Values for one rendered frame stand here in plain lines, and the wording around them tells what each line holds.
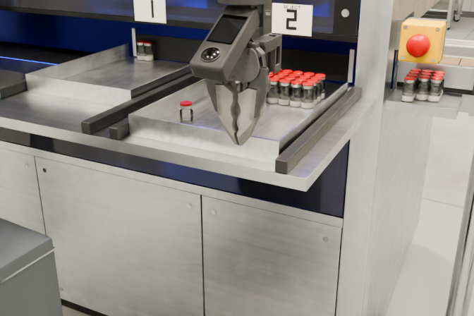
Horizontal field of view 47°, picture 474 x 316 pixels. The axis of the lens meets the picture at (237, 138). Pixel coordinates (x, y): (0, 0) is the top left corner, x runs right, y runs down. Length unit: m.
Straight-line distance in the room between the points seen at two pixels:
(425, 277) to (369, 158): 1.07
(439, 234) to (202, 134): 1.74
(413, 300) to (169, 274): 0.90
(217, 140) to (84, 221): 0.89
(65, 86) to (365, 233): 0.69
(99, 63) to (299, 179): 0.73
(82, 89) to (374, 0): 0.57
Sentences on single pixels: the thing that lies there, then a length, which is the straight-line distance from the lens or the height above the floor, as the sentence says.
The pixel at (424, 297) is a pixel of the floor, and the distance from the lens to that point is 2.07.
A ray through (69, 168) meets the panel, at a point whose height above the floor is 0.56.
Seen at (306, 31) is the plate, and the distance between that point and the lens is 1.11.
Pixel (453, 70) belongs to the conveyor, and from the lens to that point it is 1.18.
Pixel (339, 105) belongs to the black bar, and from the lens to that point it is 0.98.
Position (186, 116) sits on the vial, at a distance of 0.89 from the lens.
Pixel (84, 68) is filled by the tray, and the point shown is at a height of 0.89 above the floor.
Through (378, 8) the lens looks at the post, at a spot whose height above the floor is 1.05.
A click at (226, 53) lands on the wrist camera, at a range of 0.67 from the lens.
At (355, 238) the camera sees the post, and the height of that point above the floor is 0.56.
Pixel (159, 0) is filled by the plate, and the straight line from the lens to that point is 1.26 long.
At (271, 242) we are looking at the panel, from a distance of 1.32.
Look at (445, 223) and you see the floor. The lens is 2.54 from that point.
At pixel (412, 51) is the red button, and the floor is 0.99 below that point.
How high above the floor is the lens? 1.20
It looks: 21 degrees down
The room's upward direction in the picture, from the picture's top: straight up
